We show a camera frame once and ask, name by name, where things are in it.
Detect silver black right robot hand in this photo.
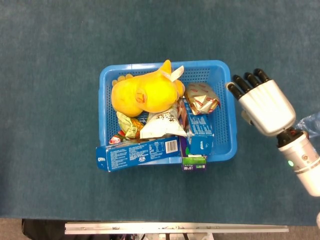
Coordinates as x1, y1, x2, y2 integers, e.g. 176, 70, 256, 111
225, 68, 297, 137

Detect clear water bottle white cap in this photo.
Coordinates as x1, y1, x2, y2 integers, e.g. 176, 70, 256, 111
294, 112, 320, 140

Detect gold red snack bag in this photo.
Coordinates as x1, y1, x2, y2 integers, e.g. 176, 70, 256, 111
184, 82, 221, 116

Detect long blue cookie box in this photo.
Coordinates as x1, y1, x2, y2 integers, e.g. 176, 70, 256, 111
95, 135, 181, 173

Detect black robot base panel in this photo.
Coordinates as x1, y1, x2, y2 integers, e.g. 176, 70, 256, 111
21, 218, 66, 240

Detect blue perforated plastic basket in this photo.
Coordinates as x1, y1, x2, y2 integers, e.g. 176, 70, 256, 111
98, 59, 238, 166

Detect tall blue carton box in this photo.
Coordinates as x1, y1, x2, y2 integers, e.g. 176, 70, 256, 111
183, 96, 215, 156

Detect dark brown snack packet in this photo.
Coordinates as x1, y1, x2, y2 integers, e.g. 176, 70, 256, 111
177, 98, 190, 128

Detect purple green milk carton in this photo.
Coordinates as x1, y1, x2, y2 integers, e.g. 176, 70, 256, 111
179, 136, 208, 172

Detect white snack bag black characters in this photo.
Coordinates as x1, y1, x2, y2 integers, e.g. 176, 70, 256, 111
139, 102, 188, 140

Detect yellow plush toy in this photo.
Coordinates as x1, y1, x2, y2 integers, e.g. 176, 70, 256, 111
111, 59, 186, 118

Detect green yellow snack packet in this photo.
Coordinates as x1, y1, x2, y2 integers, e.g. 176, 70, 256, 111
116, 111, 145, 139

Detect red white squeeze pouch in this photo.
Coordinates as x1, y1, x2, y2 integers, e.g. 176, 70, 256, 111
109, 134, 131, 145

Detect teal felt table cloth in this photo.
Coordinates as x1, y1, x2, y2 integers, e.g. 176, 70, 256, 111
0, 0, 320, 227

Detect aluminium profile rail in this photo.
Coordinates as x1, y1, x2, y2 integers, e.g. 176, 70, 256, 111
64, 221, 290, 236

